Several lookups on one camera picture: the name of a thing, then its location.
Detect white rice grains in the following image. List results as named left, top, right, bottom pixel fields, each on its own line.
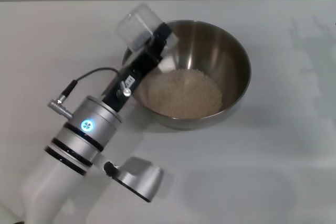
left=138, top=68, right=224, bottom=120

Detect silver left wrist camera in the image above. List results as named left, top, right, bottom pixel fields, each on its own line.
left=103, top=156, right=164, bottom=204

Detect transparent plastic cup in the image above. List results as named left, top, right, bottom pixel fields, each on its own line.
left=116, top=3, right=180, bottom=72

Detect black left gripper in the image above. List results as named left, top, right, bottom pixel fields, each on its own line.
left=100, top=23, right=173, bottom=113

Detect black cable with silver plug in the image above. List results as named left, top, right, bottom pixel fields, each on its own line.
left=47, top=67, right=121, bottom=111

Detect stainless steel bowl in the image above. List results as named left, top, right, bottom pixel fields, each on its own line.
left=122, top=19, right=252, bottom=131

